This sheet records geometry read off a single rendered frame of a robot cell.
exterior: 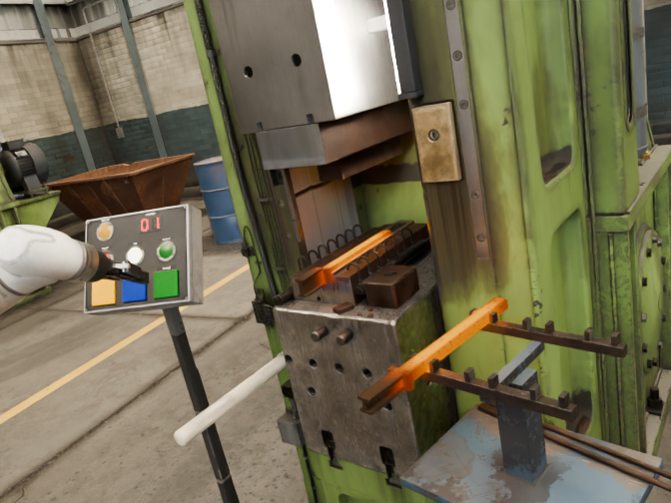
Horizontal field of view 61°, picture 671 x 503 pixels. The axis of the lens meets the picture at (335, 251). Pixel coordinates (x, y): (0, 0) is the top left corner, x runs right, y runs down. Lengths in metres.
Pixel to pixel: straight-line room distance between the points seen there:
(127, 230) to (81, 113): 9.35
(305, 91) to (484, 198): 0.46
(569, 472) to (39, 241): 1.10
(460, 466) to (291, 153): 0.78
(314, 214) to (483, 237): 0.56
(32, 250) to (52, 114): 9.56
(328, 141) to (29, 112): 9.36
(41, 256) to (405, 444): 0.91
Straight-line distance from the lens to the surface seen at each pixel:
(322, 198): 1.71
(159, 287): 1.64
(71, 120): 10.91
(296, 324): 1.47
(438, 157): 1.29
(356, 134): 1.42
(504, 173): 1.27
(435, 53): 1.29
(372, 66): 1.42
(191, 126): 9.77
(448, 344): 1.11
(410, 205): 1.79
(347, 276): 1.38
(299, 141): 1.34
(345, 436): 1.58
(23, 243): 1.20
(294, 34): 1.31
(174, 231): 1.66
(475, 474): 1.23
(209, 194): 6.15
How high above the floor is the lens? 1.45
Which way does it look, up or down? 17 degrees down
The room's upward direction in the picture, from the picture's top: 12 degrees counter-clockwise
